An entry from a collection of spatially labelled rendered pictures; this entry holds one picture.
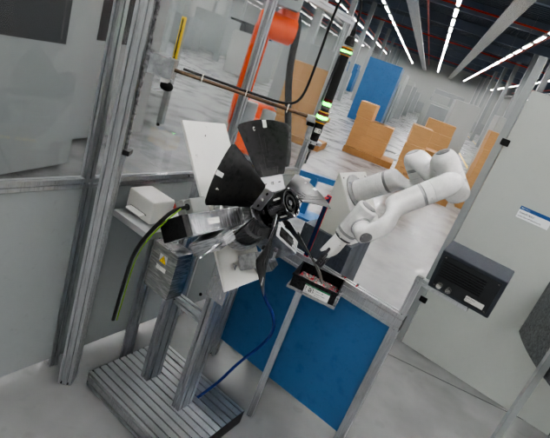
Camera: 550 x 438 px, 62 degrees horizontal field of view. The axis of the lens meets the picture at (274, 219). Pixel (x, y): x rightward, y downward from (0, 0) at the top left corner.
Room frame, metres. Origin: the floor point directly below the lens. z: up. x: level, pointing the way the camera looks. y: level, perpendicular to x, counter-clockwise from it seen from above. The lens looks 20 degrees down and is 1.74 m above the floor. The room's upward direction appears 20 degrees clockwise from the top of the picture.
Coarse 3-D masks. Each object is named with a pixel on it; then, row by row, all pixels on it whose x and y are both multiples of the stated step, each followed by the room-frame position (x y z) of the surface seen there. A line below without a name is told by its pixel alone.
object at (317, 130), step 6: (354, 30) 1.76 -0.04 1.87; (348, 36) 1.76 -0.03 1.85; (354, 36) 1.77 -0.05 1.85; (348, 42) 1.75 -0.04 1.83; (354, 42) 1.76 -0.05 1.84; (318, 126) 1.75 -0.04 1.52; (312, 132) 1.76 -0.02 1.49; (318, 132) 1.76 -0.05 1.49; (312, 138) 1.76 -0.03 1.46; (318, 138) 1.77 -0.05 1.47; (312, 144) 1.76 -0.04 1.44
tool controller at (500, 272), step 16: (448, 256) 1.73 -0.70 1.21; (464, 256) 1.73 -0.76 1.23; (480, 256) 1.76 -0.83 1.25; (448, 272) 1.74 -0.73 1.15; (464, 272) 1.70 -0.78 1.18; (480, 272) 1.67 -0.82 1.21; (496, 272) 1.67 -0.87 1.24; (512, 272) 1.70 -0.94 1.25; (448, 288) 1.73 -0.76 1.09; (464, 288) 1.70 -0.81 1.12; (480, 288) 1.67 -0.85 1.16; (496, 288) 1.64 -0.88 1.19; (464, 304) 1.71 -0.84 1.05; (480, 304) 1.67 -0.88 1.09
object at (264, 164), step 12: (240, 132) 1.76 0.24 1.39; (252, 132) 1.78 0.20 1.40; (264, 132) 1.80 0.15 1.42; (276, 132) 1.83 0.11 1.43; (288, 132) 1.86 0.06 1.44; (252, 144) 1.76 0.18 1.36; (264, 144) 1.78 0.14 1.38; (276, 144) 1.80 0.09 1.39; (252, 156) 1.74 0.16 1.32; (264, 156) 1.76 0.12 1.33; (276, 156) 1.77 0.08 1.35; (264, 168) 1.74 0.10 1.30; (276, 168) 1.75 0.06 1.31
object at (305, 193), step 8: (296, 176) 2.01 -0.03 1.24; (288, 184) 1.91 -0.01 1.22; (296, 184) 1.94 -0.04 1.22; (304, 184) 1.98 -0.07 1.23; (296, 192) 1.85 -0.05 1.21; (304, 192) 1.89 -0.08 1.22; (312, 192) 1.94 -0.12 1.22; (304, 200) 1.81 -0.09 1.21; (312, 200) 1.86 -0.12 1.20; (320, 200) 1.92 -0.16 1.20; (328, 208) 1.93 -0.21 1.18
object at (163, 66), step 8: (152, 56) 1.67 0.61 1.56; (160, 56) 1.67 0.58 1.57; (168, 56) 1.73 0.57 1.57; (152, 64) 1.67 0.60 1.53; (160, 64) 1.67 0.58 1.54; (168, 64) 1.67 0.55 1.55; (176, 64) 1.72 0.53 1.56; (144, 72) 1.68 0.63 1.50; (152, 72) 1.67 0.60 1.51; (160, 72) 1.67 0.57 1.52; (168, 72) 1.67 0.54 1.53
